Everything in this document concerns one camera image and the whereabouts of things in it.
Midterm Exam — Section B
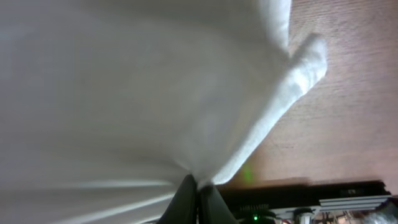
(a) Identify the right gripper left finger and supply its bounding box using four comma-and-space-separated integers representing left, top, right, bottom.
157, 175, 197, 224

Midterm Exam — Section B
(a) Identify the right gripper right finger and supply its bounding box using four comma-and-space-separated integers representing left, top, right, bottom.
199, 185, 238, 224

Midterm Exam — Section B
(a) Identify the white t-shirt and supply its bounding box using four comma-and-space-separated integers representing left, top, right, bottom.
1, 0, 327, 223

